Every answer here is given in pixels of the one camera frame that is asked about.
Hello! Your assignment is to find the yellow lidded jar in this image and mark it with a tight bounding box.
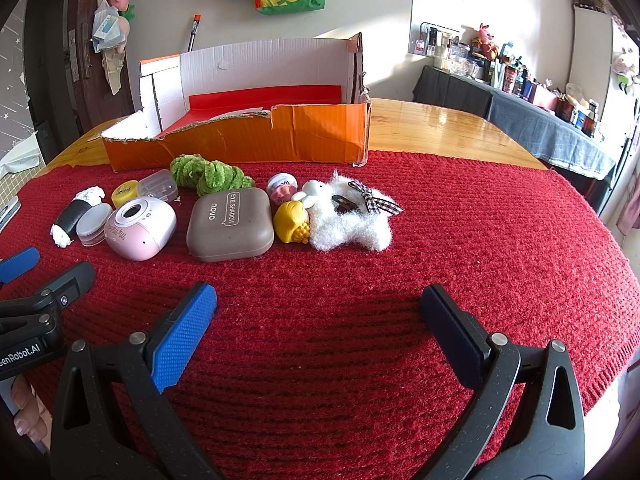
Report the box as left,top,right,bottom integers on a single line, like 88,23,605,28
111,180,141,209

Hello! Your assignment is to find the checkered ribbon bow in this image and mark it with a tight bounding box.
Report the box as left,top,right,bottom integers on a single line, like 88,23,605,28
347,180,405,217

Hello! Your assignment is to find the green fuzzy scrunchie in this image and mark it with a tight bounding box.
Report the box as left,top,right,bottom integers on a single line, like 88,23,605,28
170,154,216,192
196,160,256,197

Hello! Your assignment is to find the brown hair clip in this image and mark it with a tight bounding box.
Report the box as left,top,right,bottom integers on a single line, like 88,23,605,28
331,193,357,217

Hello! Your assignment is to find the grey starry cloth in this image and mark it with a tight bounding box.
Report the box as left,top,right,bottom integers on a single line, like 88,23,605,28
0,10,46,176

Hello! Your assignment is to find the clear plastic bag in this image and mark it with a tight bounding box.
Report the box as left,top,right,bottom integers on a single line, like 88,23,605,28
91,0,132,53

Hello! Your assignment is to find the black white sushi plush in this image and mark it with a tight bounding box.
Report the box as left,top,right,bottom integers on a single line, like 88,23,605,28
50,186,107,249

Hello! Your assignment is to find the grey eyeshadow case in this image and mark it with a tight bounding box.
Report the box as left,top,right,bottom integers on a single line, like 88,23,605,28
186,186,275,263

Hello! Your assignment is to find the yellow duck toy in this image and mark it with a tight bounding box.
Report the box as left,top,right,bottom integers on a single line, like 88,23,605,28
273,200,312,245

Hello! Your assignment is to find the pink mini camera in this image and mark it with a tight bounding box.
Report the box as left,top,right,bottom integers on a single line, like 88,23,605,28
104,196,178,262

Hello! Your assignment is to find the white round jar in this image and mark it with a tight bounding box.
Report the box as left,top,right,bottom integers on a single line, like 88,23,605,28
76,202,115,247

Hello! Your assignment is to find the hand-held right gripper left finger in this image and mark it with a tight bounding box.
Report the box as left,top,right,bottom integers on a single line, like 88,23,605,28
50,281,236,480

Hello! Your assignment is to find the white green hanging plush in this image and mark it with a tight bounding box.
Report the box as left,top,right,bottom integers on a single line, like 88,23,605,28
612,47,640,93

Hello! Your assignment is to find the small clear plastic box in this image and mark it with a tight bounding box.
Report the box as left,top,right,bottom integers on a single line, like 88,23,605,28
137,169,179,204

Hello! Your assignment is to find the white rabbit charm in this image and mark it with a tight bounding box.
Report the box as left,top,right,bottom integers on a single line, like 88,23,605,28
291,179,325,209

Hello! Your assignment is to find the red knit blanket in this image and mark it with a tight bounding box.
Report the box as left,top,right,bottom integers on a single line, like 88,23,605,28
0,150,632,480

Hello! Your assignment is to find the metal door lock plate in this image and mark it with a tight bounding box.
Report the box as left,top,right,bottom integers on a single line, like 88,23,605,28
67,29,81,81

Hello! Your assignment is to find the orange cardboard box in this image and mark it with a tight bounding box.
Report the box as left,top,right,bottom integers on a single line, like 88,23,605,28
100,32,372,173

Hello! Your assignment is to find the dark brown door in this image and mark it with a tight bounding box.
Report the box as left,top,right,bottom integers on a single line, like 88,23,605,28
22,0,126,161

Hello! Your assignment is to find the cluttered side table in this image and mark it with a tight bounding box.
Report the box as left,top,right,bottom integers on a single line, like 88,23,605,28
415,22,601,136

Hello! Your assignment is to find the white wardrobe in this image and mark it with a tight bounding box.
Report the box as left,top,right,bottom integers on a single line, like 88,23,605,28
567,0,640,161

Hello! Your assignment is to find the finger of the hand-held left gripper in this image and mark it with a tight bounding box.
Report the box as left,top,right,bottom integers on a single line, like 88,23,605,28
0,246,41,284
0,260,97,322

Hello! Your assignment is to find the person's left hand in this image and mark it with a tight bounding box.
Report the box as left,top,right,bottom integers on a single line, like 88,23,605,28
9,375,53,447

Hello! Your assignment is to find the pink kangaroo plush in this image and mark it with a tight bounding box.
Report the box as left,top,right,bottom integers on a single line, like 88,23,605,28
470,22,501,58

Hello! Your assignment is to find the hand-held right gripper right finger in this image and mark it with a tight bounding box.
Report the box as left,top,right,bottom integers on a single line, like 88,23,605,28
420,283,587,480

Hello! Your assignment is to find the white flat device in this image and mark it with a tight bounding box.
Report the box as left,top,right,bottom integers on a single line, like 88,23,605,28
0,195,21,233

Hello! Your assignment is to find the wall mirror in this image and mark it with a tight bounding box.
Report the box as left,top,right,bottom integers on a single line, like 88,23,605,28
406,0,481,56

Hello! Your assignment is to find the pink curtain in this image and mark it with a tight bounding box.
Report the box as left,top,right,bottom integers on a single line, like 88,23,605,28
617,160,640,236

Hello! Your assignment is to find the side table with denim cloth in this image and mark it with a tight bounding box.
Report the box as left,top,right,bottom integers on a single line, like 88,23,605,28
413,65,618,196

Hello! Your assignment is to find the small pink toy figure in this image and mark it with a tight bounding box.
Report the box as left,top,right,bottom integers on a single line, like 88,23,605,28
266,173,299,209

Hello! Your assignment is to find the cream cloth pouch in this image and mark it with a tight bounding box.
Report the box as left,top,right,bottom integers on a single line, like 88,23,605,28
102,50,126,95

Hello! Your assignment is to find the white fluffy plush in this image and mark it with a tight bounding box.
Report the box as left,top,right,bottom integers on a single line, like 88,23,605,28
306,170,393,252

